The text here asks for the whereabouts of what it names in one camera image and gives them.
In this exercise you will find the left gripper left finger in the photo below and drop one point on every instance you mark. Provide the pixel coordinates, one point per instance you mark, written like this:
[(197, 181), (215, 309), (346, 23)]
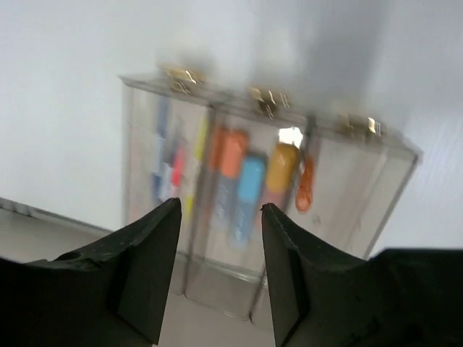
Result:
[(112, 292)]

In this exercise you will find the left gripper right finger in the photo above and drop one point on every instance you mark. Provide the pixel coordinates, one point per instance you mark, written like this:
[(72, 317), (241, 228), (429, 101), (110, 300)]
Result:
[(322, 296)]

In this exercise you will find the blue thin pen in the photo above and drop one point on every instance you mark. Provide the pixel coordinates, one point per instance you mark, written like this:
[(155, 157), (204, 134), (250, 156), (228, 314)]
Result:
[(158, 142)]

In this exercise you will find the orange thin pen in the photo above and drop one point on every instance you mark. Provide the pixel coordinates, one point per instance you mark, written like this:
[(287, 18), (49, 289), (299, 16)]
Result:
[(177, 170)]

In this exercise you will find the orange pink highlighter marker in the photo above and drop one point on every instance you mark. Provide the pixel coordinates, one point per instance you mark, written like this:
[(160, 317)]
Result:
[(280, 171)]

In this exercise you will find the blue capped clear marker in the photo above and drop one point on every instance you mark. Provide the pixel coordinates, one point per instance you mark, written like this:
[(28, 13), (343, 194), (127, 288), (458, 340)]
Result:
[(248, 196)]

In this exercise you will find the yellow thin pen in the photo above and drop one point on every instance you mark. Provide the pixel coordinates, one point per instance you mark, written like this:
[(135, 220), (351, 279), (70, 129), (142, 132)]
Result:
[(194, 166)]

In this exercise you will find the orange capped clear marker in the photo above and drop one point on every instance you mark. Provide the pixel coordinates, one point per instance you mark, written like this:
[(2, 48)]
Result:
[(234, 145)]

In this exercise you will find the clear drawer organizer near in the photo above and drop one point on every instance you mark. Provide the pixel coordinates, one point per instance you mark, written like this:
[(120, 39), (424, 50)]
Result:
[(361, 169)]

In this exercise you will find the clear drawer organizer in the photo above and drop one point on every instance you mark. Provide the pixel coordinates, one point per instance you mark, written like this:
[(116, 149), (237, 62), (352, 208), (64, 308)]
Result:
[(189, 101), (252, 154), (361, 169)]

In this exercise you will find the clear drawer organizer far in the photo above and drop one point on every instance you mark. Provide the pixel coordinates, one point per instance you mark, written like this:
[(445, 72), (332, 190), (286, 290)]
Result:
[(189, 101)]

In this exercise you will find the clear drawer organizer middle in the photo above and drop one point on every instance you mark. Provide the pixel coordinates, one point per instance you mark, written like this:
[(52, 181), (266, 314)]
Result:
[(252, 154)]

